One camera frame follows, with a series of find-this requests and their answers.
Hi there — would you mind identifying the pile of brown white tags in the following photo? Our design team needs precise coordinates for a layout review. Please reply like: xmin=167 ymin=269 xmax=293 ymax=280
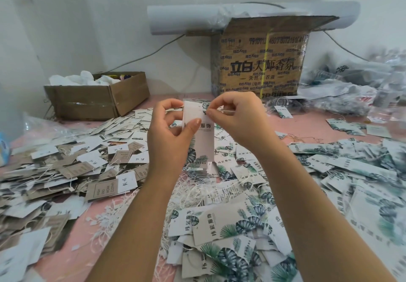
xmin=0 ymin=133 xmax=153 ymax=282

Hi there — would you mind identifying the pile of green leaf tags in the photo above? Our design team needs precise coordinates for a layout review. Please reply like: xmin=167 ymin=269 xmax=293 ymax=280
xmin=166 ymin=138 xmax=406 ymax=282

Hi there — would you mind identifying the person's left forearm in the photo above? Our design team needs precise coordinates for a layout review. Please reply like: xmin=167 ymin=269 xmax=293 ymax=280
xmin=85 ymin=177 xmax=185 ymax=282

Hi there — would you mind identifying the heap of clear plastic bags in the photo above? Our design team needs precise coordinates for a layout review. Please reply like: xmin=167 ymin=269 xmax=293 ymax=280
xmin=299 ymin=47 xmax=406 ymax=122

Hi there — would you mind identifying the large printed cardboard box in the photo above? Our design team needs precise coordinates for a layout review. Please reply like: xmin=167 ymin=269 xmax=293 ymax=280
xmin=211 ymin=16 xmax=339 ymax=98

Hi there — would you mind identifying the small open cardboard box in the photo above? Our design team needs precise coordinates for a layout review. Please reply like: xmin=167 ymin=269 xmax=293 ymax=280
xmin=44 ymin=71 xmax=151 ymax=122

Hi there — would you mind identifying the person's right forearm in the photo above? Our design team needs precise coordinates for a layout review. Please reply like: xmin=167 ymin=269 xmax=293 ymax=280
xmin=260 ymin=148 xmax=397 ymax=282

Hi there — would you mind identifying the clear plastic bag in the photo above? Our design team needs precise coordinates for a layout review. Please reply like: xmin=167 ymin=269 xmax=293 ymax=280
xmin=24 ymin=113 xmax=77 ymax=145

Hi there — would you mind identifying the person's right hand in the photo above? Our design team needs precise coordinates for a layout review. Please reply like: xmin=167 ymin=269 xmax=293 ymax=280
xmin=207 ymin=91 xmax=280 ymax=160

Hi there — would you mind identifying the black cable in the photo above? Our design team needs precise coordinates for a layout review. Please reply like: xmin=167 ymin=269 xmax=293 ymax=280
xmin=104 ymin=34 xmax=186 ymax=73

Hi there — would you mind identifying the white crumpled material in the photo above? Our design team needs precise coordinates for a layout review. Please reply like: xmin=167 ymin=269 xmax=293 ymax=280
xmin=48 ymin=70 xmax=121 ymax=87

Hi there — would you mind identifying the single white leaf print tag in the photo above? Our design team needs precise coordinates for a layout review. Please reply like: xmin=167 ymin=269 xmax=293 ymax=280
xmin=182 ymin=101 xmax=215 ymax=165

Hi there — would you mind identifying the heap of small tags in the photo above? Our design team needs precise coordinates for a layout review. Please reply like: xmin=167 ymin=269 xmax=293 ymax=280
xmin=85 ymin=104 xmax=289 ymax=149

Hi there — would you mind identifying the person's left hand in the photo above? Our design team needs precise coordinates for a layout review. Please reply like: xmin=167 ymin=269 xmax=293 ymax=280
xmin=147 ymin=98 xmax=203 ymax=185

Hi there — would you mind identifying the pile of white strings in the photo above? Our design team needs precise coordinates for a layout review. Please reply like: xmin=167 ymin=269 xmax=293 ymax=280
xmin=89 ymin=177 xmax=204 ymax=273

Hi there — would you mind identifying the white roll in plastic wrap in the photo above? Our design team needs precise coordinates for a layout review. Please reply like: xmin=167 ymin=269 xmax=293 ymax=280
xmin=147 ymin=1 xmax=361 ymax=36

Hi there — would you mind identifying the blue tissue pack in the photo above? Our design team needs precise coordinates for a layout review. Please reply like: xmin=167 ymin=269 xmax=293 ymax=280
xmin=0 ymin=133 xmax=10 ymax=165

